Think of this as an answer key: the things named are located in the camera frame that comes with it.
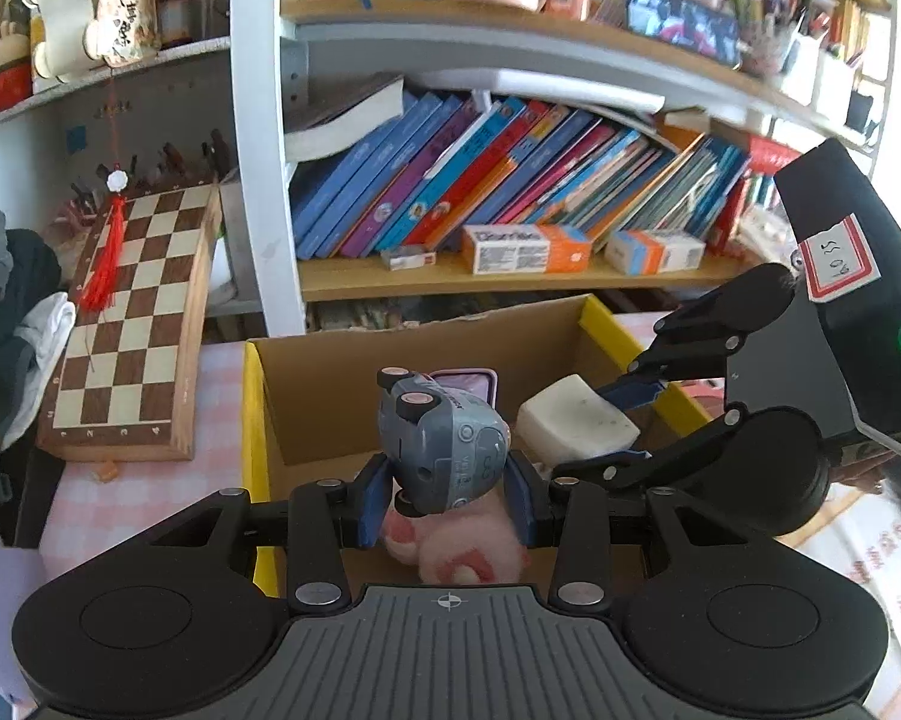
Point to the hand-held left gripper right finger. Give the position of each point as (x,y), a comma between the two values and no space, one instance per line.
(523,502)

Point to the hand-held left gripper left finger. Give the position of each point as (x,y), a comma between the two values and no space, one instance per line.
(371,501)

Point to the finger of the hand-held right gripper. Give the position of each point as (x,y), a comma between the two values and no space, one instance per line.
(623,465)
(634,392)

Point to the white foam block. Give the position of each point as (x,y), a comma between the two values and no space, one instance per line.
(570,420)

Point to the grey toy car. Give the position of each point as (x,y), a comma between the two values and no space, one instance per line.
(450,442)

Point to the yellow-edged cardboard box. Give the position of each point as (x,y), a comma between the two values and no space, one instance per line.
(323,390)

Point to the pink plush toy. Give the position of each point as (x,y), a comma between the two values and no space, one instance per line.
(458,549)

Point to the purple case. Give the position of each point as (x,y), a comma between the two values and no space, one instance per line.
(474,382)

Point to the medium orange white carton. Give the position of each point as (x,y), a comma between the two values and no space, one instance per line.
(656,251)

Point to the large orange white carton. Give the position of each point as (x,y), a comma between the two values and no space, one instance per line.
(525,249)

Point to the red-printed pale sheet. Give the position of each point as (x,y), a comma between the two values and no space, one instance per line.
(855,562)

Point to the small white red carton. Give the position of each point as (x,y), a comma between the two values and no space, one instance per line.
(409,259)

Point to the white desk organiser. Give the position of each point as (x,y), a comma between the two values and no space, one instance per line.
(822,79)

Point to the row of colourful books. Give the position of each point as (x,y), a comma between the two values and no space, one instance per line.
(495,165)

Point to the small orange piece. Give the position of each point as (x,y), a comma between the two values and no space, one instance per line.
(105,471)

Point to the wooden chessboard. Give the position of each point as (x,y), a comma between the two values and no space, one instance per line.
(135,315)

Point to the pen holder with pens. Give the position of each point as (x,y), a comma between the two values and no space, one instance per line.
(776,30)

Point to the white bookshelf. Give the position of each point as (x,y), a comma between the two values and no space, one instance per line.
(259,165)

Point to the red tassel ornament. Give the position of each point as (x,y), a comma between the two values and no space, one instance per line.
(105,262)

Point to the white cloth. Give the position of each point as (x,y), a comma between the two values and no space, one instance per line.
(37,345)

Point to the thick dark-covered book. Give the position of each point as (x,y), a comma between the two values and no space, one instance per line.
(338,124)

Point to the lavender box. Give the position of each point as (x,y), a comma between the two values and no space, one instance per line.
(0,615)

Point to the row of dark chess pieces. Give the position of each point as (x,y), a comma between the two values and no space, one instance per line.
(169,157)

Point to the dark clothes pile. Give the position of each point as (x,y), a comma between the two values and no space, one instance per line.
(15,270)

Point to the dark jar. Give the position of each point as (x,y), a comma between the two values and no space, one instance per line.
(171,15)

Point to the red round figurine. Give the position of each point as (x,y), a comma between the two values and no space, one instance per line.
(7,86)

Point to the dark picture frame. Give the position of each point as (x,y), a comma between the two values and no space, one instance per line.
(683,22)

